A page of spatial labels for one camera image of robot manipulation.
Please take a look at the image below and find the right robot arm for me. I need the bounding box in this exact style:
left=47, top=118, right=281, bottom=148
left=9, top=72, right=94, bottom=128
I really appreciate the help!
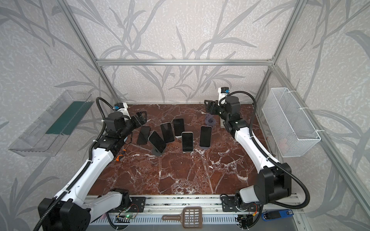
left=204, top=87, right=311, bottom=210

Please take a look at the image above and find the white wire mesh basket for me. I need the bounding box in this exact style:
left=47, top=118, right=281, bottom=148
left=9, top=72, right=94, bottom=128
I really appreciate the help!
left=262, top=88, right=321, bottom=157

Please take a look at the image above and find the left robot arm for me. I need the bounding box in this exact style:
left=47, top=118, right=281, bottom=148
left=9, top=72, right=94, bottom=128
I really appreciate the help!
left=34, top=97, right=147, bottom=231

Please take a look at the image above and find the black phone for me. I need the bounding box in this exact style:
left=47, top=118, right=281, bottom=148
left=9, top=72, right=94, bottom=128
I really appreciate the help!
left=172, top=118, right=185, bottom=138
left=160, top=122, right=174, bottom=143
left=148, top=131, right=166, bottom=146
left=136, top=126, right=151, bottom=145

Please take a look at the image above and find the grey angled phone stand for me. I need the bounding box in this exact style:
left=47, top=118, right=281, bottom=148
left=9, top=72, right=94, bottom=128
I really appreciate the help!
left=151, top=145, right=167, bottom=157

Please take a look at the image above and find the grey rectangular block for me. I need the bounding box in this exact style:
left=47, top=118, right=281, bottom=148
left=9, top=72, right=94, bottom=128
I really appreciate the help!
left=220, top=118, right=225, bottom=129

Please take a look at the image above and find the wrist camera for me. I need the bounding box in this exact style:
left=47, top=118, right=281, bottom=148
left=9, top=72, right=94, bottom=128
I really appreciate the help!
left=218, top=87, right=229, bottom=102
left=113, top=103, right=130, bottom=116

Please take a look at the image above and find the green circuit board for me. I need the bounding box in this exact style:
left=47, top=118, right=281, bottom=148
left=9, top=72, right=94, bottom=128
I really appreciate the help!
left=116, top=214, right=136, bottom=223

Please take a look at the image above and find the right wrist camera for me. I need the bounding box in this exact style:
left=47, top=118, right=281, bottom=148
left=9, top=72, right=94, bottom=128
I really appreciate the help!
left=218, top=87, right=229, bottom=102

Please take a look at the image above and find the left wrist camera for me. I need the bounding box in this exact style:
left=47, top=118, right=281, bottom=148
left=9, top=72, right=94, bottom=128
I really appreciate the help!
left=113, top=103, right=130, bottom=116

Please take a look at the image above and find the clear plastic wall shelf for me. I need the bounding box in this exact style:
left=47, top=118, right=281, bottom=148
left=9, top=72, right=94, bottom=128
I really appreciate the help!
left=9, top=90, right=93, bottom=157

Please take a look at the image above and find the blue black device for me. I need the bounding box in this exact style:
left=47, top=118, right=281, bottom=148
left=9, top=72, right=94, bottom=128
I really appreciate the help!
left=262, top=209, right=294, bottom=221

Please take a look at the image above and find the purple edged phone right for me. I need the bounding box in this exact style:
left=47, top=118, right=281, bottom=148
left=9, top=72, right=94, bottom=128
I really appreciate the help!
left=199, top=126, right=212, bottom=148

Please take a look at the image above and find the dark grey round phone stand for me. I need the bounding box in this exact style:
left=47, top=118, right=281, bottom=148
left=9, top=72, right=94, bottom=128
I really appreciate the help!
left=205, top=114, right=216, bottom=127

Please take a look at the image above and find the white framed phone centre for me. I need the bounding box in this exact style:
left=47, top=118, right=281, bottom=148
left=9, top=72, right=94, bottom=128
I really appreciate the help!
left=182, top=132, right=194, bottom=153

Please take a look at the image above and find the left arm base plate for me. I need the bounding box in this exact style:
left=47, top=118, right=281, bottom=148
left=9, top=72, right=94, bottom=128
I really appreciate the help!
left=116, top=196, right=146, bottom=213

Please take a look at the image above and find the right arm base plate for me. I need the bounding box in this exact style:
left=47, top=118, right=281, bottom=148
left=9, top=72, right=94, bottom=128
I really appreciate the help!
left=220, top=194, right=258, bottom=213

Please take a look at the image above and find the brown plastic spatula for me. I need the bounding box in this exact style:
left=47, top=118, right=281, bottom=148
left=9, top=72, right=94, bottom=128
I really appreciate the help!
left=162, top=207, right=203, bottom=229

